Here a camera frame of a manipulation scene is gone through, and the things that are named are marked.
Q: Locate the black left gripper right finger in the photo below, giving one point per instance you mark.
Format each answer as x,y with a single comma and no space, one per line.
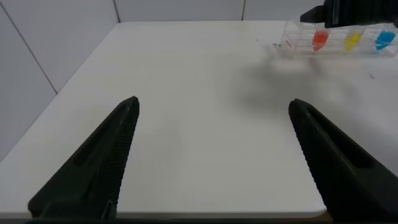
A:
351,174

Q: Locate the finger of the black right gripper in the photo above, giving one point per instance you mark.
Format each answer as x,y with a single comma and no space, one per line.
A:
363,12

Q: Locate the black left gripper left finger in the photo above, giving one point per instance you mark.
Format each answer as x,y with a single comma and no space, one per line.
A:
90,174

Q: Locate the test tube with yellow pigment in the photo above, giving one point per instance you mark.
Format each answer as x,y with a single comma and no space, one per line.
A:
353,40

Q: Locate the test tube with red pigment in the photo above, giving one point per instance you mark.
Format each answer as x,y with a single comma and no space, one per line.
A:
320,39

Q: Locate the test tube with blue pigment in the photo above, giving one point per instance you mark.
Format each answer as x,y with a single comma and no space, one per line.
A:
385,39

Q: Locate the clear plastic test tube rack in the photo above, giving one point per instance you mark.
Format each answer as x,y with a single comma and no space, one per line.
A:
300,43

